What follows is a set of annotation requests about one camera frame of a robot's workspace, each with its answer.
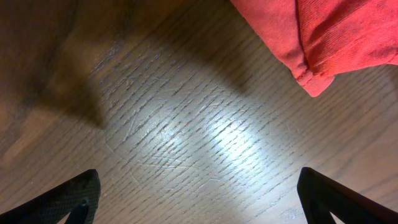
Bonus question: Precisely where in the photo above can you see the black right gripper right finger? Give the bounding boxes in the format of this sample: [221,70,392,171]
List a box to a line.
[297,167,397,224]

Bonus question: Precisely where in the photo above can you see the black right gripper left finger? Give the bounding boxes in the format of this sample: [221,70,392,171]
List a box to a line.
[1,169,101,224]

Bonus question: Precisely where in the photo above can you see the red garment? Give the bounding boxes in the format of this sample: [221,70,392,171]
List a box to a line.
[231,0,397,97]

